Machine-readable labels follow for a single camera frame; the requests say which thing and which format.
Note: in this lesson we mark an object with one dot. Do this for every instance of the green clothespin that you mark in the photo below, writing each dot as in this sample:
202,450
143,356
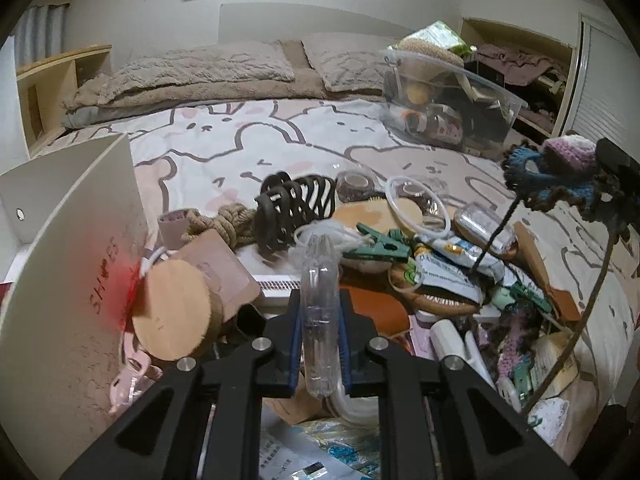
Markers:
385,247
520,296

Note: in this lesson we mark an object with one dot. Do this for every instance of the clear storage bin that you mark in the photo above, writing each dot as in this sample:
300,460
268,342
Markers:
450,110

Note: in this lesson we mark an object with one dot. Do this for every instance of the brown plush slipper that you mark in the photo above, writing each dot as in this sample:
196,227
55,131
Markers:
430,50

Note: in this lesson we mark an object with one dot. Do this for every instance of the cartoon printed bedsheet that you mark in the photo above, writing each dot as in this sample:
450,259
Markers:
210,130

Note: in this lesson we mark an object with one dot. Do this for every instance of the grey curtain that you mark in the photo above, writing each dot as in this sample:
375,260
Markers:
42,30

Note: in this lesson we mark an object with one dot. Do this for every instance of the blue printed packet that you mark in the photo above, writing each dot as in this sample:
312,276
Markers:
300,452

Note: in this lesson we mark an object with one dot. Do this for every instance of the beige fuzzy blanket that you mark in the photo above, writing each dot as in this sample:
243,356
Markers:
175,77

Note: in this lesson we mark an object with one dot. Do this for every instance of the dark hair claw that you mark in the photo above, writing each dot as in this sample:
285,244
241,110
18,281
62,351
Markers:
290,210

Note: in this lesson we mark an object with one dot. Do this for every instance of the beige pillow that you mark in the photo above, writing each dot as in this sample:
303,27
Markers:
350,62

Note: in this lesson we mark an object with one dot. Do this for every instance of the white cream tube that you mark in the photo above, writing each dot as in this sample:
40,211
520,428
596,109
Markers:
460,251

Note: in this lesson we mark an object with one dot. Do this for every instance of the brown cardboard card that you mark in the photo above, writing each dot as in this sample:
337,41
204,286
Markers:
225,272

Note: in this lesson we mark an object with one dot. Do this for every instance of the white blue foil packet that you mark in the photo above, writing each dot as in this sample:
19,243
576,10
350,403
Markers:
447,277

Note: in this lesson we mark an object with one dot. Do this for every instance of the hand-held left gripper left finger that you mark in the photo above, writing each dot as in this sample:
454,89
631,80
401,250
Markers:
295,360

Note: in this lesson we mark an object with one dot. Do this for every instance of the round wooden disc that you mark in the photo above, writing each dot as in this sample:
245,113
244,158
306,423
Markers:
170,310

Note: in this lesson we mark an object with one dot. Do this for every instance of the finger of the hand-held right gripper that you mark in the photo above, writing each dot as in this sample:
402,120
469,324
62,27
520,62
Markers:
614,157

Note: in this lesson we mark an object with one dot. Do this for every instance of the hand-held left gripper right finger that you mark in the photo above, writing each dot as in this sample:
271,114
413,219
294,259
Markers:
348,360

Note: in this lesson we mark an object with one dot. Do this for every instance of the green snack packet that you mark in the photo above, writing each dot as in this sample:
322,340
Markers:
440,35

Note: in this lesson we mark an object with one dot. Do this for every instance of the clear plastic tube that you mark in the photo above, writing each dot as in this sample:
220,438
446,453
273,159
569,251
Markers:
317,310

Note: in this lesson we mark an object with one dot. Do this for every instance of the small clear bottle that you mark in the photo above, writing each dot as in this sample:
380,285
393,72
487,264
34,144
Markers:
482,227

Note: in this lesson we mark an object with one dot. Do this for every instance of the blue purple crocheted piece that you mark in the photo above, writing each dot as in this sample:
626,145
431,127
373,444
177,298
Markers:
565,152

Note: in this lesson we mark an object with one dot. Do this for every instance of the wooden shelf unit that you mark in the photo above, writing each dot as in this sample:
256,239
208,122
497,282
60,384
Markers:
55,90

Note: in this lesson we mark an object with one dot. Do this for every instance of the pink plastic clip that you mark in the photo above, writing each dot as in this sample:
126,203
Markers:
131,375

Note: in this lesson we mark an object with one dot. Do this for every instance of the white cardboard box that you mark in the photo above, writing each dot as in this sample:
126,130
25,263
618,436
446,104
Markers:
60,310

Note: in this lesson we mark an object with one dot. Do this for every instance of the orange leather piece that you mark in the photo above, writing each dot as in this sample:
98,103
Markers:
372,312

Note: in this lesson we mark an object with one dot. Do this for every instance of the brown leather piece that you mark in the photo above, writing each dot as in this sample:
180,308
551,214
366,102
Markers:
547,280

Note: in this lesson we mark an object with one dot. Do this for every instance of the white louvered closet door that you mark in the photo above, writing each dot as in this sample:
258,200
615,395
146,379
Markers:
600,75

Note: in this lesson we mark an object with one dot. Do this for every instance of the pink clothes pile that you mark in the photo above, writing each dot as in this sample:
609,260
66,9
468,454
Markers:
515,62

